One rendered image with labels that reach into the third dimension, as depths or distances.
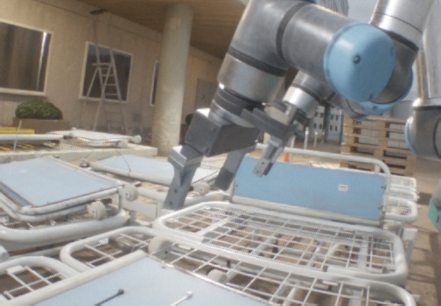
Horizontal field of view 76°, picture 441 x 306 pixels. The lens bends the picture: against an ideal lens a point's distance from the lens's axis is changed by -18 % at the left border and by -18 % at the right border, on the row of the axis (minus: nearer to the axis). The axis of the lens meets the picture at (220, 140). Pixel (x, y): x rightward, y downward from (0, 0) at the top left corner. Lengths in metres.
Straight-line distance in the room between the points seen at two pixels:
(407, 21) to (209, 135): 0.33
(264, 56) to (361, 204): 1.12
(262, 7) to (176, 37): 6.78
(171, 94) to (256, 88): 6.59
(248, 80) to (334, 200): 1.10
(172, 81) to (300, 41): 6.69
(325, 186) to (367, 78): 1.13
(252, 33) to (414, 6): 0.24
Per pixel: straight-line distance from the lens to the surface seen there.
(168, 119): 7.02
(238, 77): 0.45
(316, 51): 0.38
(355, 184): 1.47
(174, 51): 7.14
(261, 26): 0.44
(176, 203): 0.51
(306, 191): 1.50
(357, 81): 0.37
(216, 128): 0.45
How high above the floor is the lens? 0.88
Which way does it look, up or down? 4 degrees down
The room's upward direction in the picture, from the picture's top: 6 degrees clockwise
